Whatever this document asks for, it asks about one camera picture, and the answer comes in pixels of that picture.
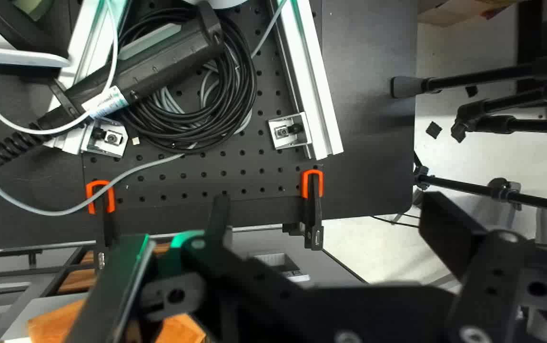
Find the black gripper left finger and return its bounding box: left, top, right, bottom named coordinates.
left=69, top=193, right=326, bottom=343

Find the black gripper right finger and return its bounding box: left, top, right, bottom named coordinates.
left=419, top=189, right=547, bottom=343

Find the black tripod stand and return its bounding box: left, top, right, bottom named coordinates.
left=412, top=161, right=547, bottom=218
left=389, top=52, right=547, bottom=144

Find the black perforated table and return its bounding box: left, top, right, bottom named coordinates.
left=0, top=0, right=419, bottom=252

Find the black plug with strain relief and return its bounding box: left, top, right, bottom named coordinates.
left=0, top=3, right=225, bottom=170

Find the orange handled clamp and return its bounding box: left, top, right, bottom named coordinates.
left=84, top=178, right=120, bottom=256
left=282, top=169, right=328, bottom=252

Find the grey cable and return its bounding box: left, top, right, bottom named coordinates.
left=0, top=151, right=189, bottom=220

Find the metal corner bracket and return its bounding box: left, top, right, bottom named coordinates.
left=267, top=113, right=314, bottom=153
left=80, top=119, right=130, bottom=161

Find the white cable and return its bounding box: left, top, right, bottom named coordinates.
left=0, top=26, right=124, bottom=138

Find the coiled black cable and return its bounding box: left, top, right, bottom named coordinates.
left=118, top=8, right=259, bottom=153

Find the aluminium extrusion rail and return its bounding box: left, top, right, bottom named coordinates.
left=276, top=0, right=345, bottom=163
left=46, top=0, right=135, bottom=157

